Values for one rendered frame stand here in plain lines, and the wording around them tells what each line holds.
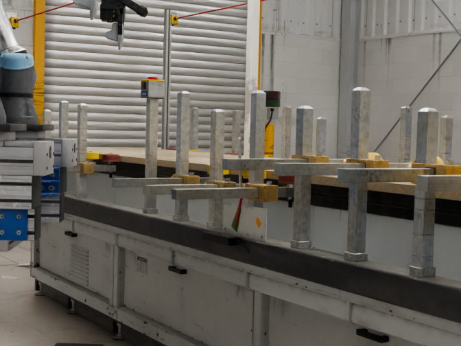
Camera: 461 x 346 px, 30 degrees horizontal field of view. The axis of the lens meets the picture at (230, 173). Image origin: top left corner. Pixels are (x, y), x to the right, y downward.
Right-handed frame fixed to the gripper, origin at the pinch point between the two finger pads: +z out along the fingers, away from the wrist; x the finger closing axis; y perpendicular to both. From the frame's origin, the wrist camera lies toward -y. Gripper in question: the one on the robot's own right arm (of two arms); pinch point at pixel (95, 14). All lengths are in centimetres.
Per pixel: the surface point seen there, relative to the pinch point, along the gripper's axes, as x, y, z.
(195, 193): -34, -27, 47
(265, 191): -42, -48, 46
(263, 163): -16, -45, 37
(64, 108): -203, 37, 20
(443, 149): -125, -127, 34
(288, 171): 11, -49, 38
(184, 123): -93, -22, 26
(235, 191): -41, -39, 46
